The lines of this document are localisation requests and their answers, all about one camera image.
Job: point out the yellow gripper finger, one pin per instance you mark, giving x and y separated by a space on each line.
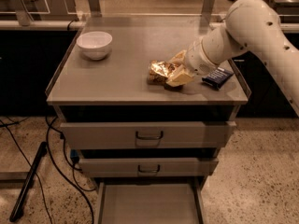
181 76
179 58

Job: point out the dark blue snack packet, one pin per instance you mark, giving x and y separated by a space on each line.
217 78

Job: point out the grey drawer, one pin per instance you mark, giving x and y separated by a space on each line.
131 135
150 201
148 167

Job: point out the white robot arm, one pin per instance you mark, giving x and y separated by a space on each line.
249 25

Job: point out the grey middle drawer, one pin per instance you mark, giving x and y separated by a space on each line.
148 167

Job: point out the black bar on floor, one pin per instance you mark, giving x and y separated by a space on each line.
17 209

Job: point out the grey metal drawer cabinet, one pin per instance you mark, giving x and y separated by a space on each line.
116 89

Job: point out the grey top drawer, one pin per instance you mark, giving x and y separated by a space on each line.
131 135

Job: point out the grey bottom drawer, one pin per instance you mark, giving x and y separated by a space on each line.
150 201

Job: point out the white horizontal rail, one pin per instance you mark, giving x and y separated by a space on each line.
75 25

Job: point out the white ceramic bowl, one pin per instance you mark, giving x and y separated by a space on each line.
95 45

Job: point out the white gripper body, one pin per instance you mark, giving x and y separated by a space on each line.
196 61

